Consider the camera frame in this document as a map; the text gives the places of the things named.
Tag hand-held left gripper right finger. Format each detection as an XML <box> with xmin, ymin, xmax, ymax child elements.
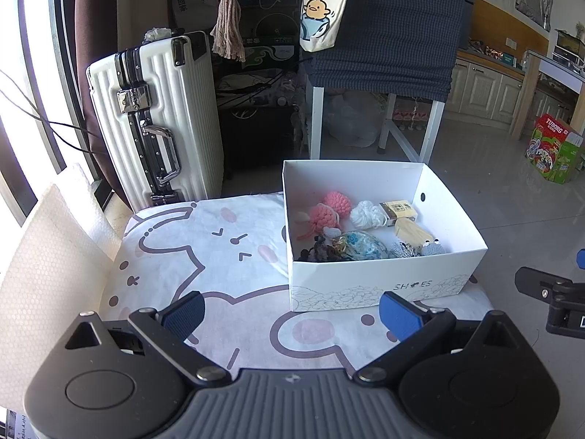
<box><xmin>354</xmin><ymin>292</ymin><xmax>526</xmax><ymax>385</ymax></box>

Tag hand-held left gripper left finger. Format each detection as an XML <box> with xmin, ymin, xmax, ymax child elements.
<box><xmin>64</xmin><ymin>292</ymin><xmax>231</xmax><ymax>386</ymax></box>

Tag white shoe box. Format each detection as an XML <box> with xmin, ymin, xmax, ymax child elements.
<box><xmin>282</xmin><ymin>160</ymin><xmax>489</xmax><ymax>312</ymax></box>

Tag striped cord bundle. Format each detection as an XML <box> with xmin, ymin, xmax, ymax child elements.
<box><xmin>388</xmin><ymin>241</ymin><xmax>421</xmax><ymax>259</ymax></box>

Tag grey crochet doll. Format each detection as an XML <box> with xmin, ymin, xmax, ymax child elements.
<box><xmin>418</xmin><ymin>238</ymin><xmax>446</xmax><ymax>257</ymax></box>

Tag blue floral fabric pouch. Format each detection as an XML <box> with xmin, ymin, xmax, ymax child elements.
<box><xmin>333</xmin><ymin>231</ymin><xmax>389</xmax><ymax>261</ymax></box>

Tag oval wooden box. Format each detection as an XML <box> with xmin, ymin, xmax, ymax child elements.
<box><xmin>394</xmin><ymin>217</ymin><xmax>433</xmax><ymax>245</ymax></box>

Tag dark multicolour yarn bundle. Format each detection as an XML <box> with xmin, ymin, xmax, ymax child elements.
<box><xmin>299</xmin><ymin>235</ymin><xmax>341</xmax><ymax>263</ymax></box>

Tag yellow tissue pack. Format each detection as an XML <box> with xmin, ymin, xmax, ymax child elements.
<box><xmin>379</xmin><ymin>199</ymin><xmax>419</xmax><ymax>227</ymax></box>

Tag white yarn ball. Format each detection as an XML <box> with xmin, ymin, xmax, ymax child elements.
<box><xmin>350</xmin><ymin>200</ymin><xmax>389</xmax><ymax>229</ymax></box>

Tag pink crochet doll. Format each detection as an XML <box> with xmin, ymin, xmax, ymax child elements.
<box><xmin>295</xmin><ymin>191</ymin><xmax>354</xmax><ymax>241</ymax></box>

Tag green printed carton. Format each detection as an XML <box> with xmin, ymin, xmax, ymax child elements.
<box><xmin>525</xmin><ymin>113</ymin><xmax>585</xmax><ymax>184</ymax></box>

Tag white foam sheet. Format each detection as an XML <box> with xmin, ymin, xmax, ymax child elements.
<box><xmin>0</xmin><ymin>162</ymin><xmax>124</xmax><ymax>412</ymax></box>

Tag black cabinet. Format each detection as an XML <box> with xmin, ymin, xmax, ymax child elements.
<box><xmin>217</xmin><ymin>68</ymin><xmax>314</xmax><ymax>179</ymax></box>

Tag cream kitchen cabinets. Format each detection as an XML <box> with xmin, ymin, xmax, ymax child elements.
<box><xmin>445</xmin><ymin>50</ymin><xmax>526</xmax><ymax>124</ymax></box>

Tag white ribbed suitcase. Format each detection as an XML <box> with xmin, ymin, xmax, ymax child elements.
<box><xmin>86</xmin><ymin>31</ymin><xmax>224</xmax><ymax>215</ymax></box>

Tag white plastic bag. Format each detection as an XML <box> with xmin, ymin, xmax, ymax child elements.
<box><xmin>325</xmin><ymin>91</ymin><xmax>389</xmax><ymax>147</ymax></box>

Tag white crumpled cloth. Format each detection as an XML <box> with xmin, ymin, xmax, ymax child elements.
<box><xmin>144</xmin><ymin>27</ymin><xmax>184</xmax><ymax>43</ymax></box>

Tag navy knitted cloth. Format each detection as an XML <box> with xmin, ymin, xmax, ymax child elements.
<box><xmin>305</xmin><ymin>0</ymin><xmax>469</xmax><ymax>101</ymax></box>

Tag brown curtain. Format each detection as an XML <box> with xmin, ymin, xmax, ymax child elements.
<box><xmin>75</xmin><ymin>0</ymin><xmax>138</xmax><ymax>202</ymax></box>

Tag dark printed carton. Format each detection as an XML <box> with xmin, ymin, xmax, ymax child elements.
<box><xmin>238</xmin><ymin>0</ymin><xmax>305</xmax><ymax>74</ymax></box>

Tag white cartoon tote bag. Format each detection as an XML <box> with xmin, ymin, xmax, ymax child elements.
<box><xmin>299</xmin><ymin>0</ymin><xmax>357</xmax><ymax>52</ymax></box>

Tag wooden post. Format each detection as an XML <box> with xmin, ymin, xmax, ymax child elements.
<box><xmin>509</xmin><ymin>50</ymin><xmax>544</xmax><ymax>138</ymax></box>

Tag white metal rack frame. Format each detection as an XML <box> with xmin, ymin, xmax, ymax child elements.
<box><xmin>311</xmin><ymin>85</ymin><xmax>446</xmax><ymax>165</ymax></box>

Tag black cable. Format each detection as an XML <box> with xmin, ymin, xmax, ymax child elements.
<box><xmin>0</xmin><ymin>68</ymin><xmax>106</xmax><ymax>156</ymax></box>

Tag black window frame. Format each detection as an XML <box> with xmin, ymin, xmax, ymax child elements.
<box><xmin>0</xmin><ymin>0</ymin><xmax>115</xmax><ymax>220</ymax></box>

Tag beige rope tassel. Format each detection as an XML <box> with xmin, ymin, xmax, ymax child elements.
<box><xmin>210</xmin><ymin>0</ymin><xmax>250</xmax><ymax>62</ymax></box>

